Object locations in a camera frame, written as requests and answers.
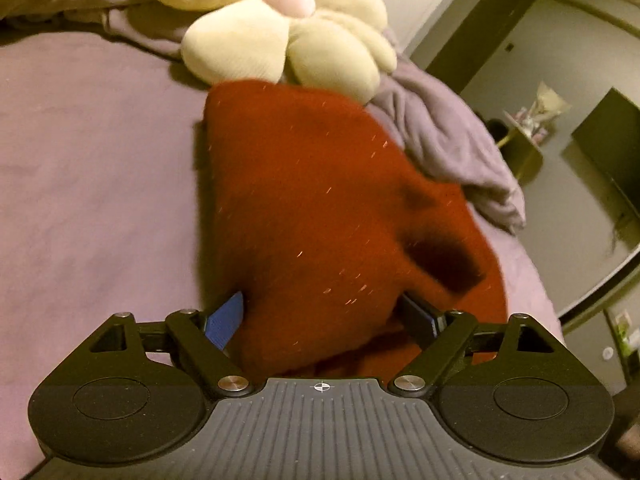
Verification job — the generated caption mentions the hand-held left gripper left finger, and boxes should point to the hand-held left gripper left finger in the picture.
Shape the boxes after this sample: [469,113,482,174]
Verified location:
[87,290,254,399]

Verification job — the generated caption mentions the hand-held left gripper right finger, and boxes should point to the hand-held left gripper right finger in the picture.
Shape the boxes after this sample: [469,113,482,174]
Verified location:
[389,292,565,397]

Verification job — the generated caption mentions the red knit cardigan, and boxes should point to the red knit cardigan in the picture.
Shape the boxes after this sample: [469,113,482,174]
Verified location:
[194,78,509,379]

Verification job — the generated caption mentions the dark clothes pile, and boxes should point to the dark clothes pile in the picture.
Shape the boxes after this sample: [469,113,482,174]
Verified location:
[484,118,512,147]

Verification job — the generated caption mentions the purple duvet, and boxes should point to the purple duvet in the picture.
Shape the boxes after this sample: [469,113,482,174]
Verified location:
[0,0,527,235]

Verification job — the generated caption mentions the purple bed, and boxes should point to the purple bed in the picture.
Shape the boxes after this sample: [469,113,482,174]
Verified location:
[0,30,563,461]

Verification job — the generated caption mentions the wrapped flower bouquet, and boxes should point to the wrapped flower bouquet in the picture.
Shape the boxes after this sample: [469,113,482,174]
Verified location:
[519,80,572,142]

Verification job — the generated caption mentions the dark wooden door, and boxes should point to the dark wooden door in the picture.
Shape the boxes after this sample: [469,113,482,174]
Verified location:
[424,0,537,95]

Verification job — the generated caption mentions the cream flower-shaped pillow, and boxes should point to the cream flower-shaped pillow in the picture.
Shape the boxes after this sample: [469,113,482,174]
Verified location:
[146,0,399,104]

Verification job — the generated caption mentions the dark wall television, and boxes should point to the dark wall television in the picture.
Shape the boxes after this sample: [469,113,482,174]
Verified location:
[571,87,640,222]

